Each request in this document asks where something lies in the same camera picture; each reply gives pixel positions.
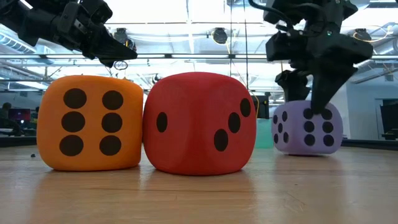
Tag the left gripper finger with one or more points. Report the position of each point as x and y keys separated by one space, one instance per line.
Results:
x=109 y=48

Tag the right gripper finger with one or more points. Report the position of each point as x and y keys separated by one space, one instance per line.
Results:
x=326 y=84
x=295 y=85

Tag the teal translucent plastic tray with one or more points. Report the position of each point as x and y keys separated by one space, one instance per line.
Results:
x=264 y=133

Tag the purple foam die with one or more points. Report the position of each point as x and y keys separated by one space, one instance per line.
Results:
x=298 y=146

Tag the orange foam die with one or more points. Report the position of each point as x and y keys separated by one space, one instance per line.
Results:
x=90 y=124

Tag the red foam die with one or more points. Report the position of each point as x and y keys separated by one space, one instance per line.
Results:
x=192 y=124

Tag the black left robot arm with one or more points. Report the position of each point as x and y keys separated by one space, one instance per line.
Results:
x=28 y=21

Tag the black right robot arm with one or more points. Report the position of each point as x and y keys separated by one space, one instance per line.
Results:
x=311 y=9

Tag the black round ceiling fixture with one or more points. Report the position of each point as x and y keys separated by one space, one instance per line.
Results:
x=362 y=33
x=220 y=35
x=119 y=35

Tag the black perforated box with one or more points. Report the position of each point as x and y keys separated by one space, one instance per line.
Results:
x=262 y=107

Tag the black monitor screen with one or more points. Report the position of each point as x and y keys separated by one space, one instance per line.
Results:
x=390 y=118

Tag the person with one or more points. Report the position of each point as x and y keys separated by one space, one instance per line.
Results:
x=36 y=112
x=5 y=109

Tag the red monitor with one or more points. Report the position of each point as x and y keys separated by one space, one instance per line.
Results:
x=19 y=114

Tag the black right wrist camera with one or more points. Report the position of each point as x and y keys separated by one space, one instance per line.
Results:
x=284 y=46

